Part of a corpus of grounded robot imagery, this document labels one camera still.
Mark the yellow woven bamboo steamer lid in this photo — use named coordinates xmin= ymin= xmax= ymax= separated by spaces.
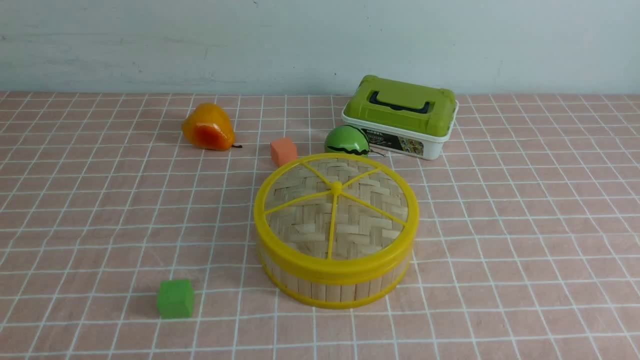
xmin=253 ymin=153 xmax=419 ymax=285

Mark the yellow bamboo steamer basket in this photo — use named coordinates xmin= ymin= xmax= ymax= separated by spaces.
xmin=256 ymin=244 xmax=411 ymax=310

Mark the orange foam cube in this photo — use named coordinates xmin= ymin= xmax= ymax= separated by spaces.
xmin=270 ymin=137 xmax=298 ymax=167

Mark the green toy watermelon ball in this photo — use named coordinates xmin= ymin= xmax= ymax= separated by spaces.
xmin=324 ymin=124 xmax=371 ymax=157

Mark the green lidded white storage box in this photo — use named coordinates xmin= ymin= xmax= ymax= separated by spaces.
xmin=342 ymin=74 xmax=458 ymax=161

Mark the orange toy pear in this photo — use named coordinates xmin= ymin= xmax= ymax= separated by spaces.
xmin=182 ymin=103 xmax=243 ymax=151

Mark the green foam cube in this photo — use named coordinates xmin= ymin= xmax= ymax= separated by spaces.
xmin=157 ymin=278 xmax=195 ymax=319

